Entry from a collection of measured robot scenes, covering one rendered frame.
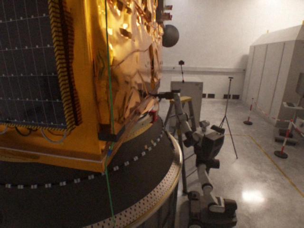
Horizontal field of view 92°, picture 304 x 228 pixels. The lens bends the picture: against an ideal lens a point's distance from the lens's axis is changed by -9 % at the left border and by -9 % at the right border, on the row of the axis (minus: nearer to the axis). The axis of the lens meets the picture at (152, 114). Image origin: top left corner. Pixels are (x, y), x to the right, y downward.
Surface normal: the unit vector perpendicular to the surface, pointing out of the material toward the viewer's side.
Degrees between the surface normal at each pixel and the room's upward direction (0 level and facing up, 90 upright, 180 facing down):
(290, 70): 90
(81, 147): 95
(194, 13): 90
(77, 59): 92
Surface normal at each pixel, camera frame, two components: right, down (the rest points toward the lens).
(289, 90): -0.14, 0.33
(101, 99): 0.67, 0.22
